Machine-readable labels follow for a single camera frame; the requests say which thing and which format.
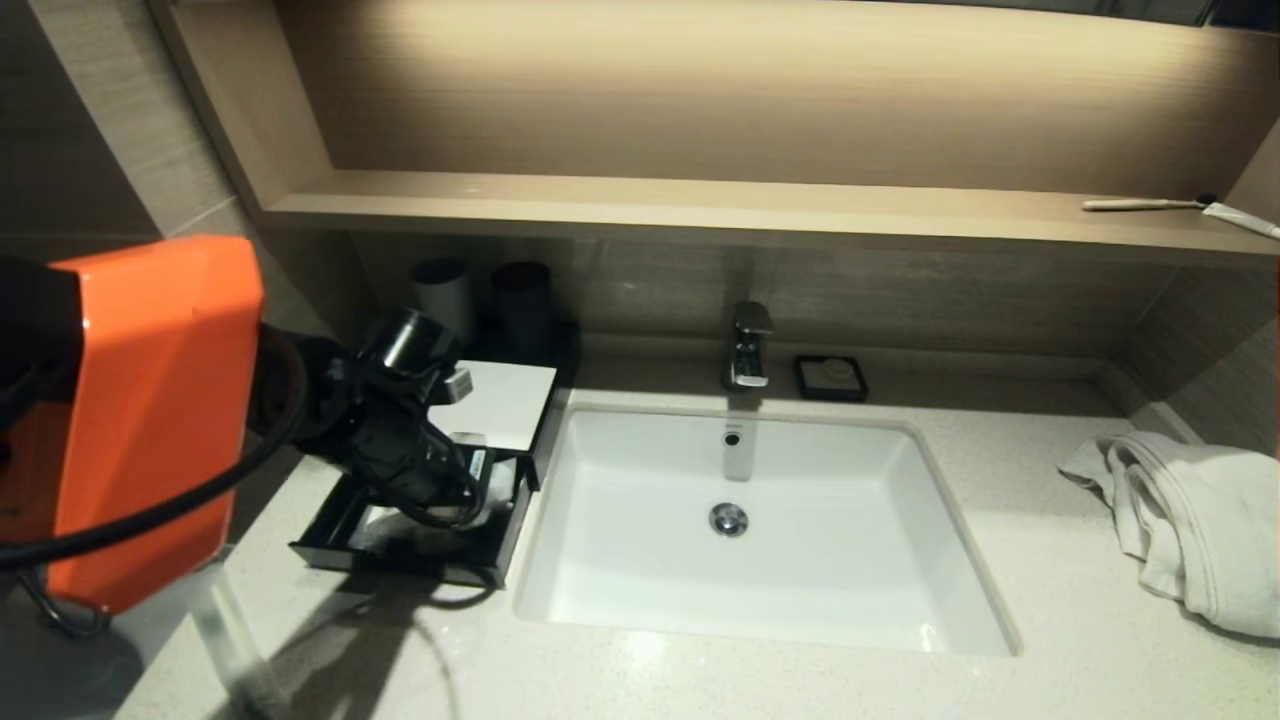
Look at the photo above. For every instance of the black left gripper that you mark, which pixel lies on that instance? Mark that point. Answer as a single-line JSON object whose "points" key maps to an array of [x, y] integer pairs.
{"points": [[410, 460]]}

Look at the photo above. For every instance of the clear plastic sachet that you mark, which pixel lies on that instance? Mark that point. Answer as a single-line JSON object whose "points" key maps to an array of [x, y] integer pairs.
{"points": [[502, 495]]}

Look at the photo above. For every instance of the dark grey cup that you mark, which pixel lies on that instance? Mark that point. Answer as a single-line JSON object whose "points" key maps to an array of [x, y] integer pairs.
{"points": [[522, 300]]}

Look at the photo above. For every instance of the long clear toothbrush packet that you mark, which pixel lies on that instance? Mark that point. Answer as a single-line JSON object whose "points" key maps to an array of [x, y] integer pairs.
{"points": [[235, 645]]}

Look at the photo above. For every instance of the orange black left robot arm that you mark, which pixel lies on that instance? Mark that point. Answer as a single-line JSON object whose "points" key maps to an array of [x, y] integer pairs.
{"points": [[150, 420]]}

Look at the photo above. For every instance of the white packet green print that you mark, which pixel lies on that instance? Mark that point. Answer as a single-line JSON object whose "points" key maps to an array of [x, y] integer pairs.
{"points": [[378, 525]]}

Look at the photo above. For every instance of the light grey cup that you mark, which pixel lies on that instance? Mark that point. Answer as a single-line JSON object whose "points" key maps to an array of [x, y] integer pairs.
{"points": [[445, 295]]}

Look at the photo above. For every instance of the chrome drain plug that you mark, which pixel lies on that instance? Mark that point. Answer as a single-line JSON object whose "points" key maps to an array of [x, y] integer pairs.
{"points": [[728, 520]]}

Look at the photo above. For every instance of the chrome faucet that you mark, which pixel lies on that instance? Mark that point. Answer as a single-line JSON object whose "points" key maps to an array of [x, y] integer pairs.
{"points": [[748, 350]]}

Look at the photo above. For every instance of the wooden shelf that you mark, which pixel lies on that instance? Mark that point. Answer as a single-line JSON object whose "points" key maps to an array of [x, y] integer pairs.
{"points": [[700, 208]]}

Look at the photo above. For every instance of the black soap dish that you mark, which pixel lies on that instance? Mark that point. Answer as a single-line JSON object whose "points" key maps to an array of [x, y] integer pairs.
{"points": [[805, 385]]}

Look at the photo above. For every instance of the round white soap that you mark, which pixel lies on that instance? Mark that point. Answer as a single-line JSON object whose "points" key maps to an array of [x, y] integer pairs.
{"points": [[835, 375]]}

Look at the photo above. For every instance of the white sink basin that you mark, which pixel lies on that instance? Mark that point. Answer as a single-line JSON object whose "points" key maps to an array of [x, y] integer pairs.
{"points": [[850, 540]]}

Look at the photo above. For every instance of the white toothbrush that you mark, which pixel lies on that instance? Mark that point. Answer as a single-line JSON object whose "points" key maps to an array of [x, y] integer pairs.
{"points": [[1130, 205]]}

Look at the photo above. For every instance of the white towel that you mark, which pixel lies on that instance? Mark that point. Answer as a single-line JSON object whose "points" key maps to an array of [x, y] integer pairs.
{"points": [[1200, 520]]}

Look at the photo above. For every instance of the white toothpaste tube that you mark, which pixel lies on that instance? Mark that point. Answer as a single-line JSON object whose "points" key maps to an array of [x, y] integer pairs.
{"points": [[1240, 220]]}

